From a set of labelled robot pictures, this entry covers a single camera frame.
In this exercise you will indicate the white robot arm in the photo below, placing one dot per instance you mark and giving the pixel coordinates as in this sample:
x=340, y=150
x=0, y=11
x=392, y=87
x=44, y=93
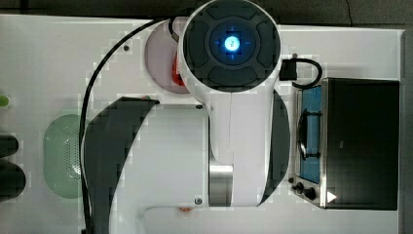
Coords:
x=229, y=56

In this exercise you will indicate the red ketchup bottle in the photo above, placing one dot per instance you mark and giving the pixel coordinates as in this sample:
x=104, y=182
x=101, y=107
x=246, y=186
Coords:
x=175, y=75

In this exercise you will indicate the orange slice toy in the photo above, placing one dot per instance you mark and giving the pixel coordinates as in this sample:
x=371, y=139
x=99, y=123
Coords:
x=185, y=210

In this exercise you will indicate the black power plug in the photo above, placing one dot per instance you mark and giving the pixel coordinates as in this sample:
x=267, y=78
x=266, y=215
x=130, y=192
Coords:
x=288, y=70

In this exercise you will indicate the green perforated strainer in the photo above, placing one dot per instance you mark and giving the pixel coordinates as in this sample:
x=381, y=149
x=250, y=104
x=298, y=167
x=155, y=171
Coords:
x=61, y=166

